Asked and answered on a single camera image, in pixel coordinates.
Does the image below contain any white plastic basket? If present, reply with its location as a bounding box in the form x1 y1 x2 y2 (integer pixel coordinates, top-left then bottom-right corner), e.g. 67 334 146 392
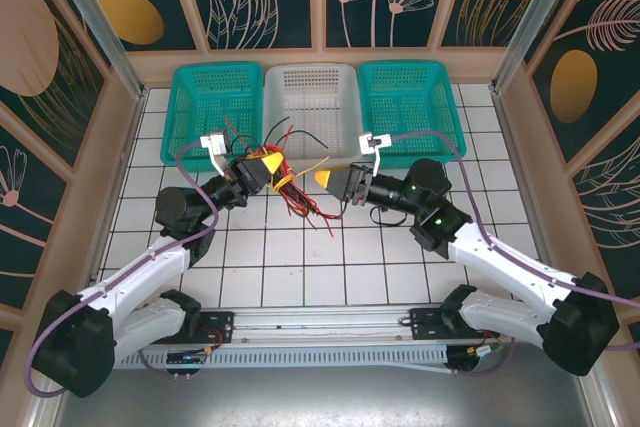
263 62 365 168

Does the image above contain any teal plastic basket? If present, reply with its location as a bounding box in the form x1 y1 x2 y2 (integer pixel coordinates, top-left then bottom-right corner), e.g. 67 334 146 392
357 61 469 171
159 62 265 176

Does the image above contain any small black circuit board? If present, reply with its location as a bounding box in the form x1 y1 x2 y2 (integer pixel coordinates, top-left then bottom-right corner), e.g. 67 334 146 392
166 351 209 367

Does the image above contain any grey metal sheet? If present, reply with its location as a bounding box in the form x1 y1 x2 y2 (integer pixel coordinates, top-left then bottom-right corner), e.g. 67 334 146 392
29 364 609 427

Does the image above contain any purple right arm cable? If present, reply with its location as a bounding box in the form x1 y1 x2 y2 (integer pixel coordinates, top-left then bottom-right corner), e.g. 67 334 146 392
389 129 640 377

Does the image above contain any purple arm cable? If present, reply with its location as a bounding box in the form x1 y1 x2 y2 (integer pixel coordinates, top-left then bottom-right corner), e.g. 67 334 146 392
389 129 640 377
27 139 221 398

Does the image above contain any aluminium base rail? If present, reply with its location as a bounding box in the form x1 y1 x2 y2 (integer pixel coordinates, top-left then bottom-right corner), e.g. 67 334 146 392
114 304 546 348

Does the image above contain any left arm power wire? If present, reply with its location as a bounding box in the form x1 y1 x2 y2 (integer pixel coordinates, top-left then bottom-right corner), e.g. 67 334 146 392
197 326 227 354

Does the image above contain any arm power wire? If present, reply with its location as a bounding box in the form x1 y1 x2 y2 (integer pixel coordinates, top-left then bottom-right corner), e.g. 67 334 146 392
197 326 227 354
462 339 511 359

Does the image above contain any aluminium frame post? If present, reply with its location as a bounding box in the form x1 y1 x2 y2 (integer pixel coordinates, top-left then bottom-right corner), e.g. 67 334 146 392
489 0 591 98
42 0 149 101

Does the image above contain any grey slotted cable duct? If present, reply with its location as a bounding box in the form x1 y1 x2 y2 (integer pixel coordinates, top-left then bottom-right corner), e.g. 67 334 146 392
113 344 451 373

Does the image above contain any right arm power wire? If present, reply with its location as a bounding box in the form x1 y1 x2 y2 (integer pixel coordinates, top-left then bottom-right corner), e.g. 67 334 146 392
462 339 511 359

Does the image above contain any white flat cable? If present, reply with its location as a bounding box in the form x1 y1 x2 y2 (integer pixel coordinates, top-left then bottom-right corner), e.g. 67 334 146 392
379 359 454 374

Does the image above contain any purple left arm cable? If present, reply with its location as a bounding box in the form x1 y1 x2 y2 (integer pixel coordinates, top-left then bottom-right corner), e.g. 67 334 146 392
27 139 221 398

